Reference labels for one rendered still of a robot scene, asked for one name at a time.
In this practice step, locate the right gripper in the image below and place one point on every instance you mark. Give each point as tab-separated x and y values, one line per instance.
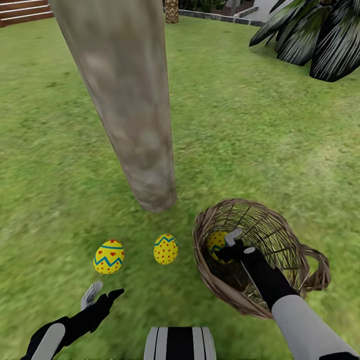
227	254

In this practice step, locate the easter egg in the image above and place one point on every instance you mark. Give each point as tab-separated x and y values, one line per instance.
109	257
165	249
215	243

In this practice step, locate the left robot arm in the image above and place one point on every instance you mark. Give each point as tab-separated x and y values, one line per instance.
50	340

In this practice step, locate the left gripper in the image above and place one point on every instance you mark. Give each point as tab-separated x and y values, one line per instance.
95	314

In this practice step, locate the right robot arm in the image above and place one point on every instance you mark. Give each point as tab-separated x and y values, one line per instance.
308	337

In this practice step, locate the wicker basket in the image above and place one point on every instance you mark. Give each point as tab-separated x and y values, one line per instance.
221	278

